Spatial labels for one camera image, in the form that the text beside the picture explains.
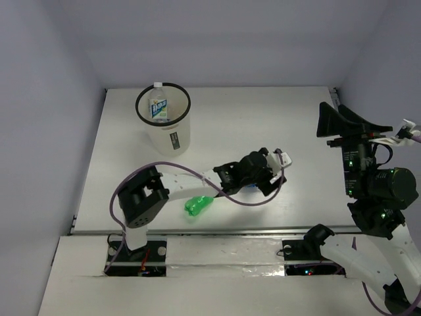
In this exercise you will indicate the white bin with black rim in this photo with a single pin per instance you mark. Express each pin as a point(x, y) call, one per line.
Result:
point(171, 138)

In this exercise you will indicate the aluminium rail right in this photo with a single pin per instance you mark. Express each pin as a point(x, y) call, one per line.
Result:
point(335, 97)

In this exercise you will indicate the green plastic bottle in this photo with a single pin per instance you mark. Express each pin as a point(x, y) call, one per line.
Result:
point(196, 205)

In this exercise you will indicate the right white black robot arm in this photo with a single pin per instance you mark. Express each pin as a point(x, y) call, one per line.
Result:
point(378, 198)

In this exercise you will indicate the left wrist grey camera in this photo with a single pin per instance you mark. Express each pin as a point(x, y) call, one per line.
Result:
point(277, 162)

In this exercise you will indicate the aluminium rail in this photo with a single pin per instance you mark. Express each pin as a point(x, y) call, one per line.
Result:
point(206, 223)
point(335, 97)

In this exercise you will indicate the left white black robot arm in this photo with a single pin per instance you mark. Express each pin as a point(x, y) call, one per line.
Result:
point(139, 198)

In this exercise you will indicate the clear bottle dark blue label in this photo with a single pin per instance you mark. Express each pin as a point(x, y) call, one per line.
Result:
point(252, 187)

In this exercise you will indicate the aluminium rail front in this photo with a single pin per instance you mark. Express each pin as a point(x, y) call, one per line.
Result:
point(206, 223)

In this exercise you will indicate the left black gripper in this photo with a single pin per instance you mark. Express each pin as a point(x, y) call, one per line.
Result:
point(272, 184)

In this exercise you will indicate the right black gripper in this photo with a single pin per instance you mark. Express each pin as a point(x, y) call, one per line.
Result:
point(346, 122)

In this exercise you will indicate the clear bottle green white label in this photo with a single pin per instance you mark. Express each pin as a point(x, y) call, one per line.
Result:
point(158, 104)

